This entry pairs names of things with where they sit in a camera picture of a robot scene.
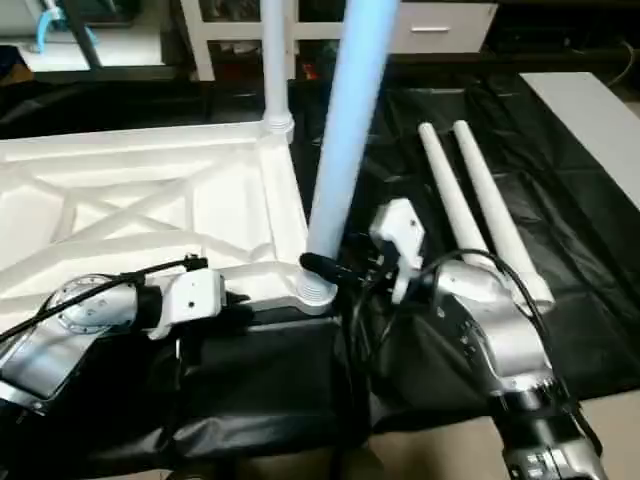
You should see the white plastic table leg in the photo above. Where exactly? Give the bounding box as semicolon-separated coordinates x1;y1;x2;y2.
294;0;401;314
417;122;494;262
259;0;295;139
452;119;556;306

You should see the white plastic table top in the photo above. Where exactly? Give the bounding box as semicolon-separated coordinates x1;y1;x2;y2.
0;119;337;317

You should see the black mat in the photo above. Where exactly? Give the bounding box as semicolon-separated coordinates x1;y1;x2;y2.
0;64;640;451

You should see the white glass door cabinet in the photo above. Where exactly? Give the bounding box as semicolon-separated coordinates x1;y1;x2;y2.
179;0;346;81

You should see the white drawer unit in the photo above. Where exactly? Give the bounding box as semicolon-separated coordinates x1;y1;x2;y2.
389;0;499;56

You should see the white flat board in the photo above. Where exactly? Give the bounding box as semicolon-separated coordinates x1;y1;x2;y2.
518;71;640;201

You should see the grey metal pole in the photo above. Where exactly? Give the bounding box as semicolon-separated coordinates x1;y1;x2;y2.
62;0;104;69

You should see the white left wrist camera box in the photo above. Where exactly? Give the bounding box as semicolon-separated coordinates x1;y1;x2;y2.
148;268;226;341

